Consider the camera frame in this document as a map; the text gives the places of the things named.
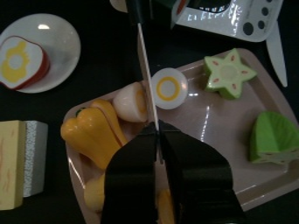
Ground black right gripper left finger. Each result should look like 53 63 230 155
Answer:
99 122 159 224

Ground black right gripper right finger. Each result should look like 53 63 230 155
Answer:
157 120 248 224

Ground toy egg half domed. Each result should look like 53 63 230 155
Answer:
112 81 149 123

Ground toy egg half yolk ring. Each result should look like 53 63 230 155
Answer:
151 67 189 110

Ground pale yellow toy food piece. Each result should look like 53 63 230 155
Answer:
81 173 108 214

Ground orange toy food piece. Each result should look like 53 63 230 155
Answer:
155 187 176 224

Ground yellow toy bell pepper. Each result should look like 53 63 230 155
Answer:
60 99 129 171

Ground pink plastic tray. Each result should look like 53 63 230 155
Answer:
63 47 299 224

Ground green toy fruit wedge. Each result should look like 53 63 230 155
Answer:
248 110 299 165

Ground yellow wooden butter block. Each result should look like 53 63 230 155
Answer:
0 120 49 211

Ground green toy starfruit slice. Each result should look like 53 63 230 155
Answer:
203 47 259 101

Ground white pointed plastic blade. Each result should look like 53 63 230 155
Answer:
266 21 290 88

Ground red toy apple slice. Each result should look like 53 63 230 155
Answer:
0 35 52 91

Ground white round plate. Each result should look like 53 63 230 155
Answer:
0 12 81 95

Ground white glossy toy black dots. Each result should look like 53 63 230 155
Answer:
171 0 286 43

